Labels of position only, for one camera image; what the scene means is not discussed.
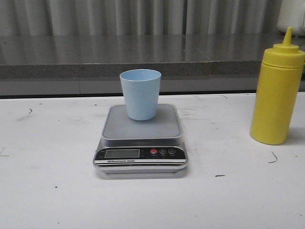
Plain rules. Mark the light blue plastic cup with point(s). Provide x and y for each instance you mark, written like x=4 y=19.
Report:
x=141 y=89

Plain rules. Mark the white appliance in background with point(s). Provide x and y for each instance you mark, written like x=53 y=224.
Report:
x=292 y=14

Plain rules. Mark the grey stone counter ledge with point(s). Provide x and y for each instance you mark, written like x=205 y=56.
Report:
x=66 y=66

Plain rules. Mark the silver digital kitchen scale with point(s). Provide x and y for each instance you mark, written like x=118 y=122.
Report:
x=130 y=149

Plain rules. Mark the yellow squeeze bottle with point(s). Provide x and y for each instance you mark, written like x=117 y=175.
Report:
x=279 y=79

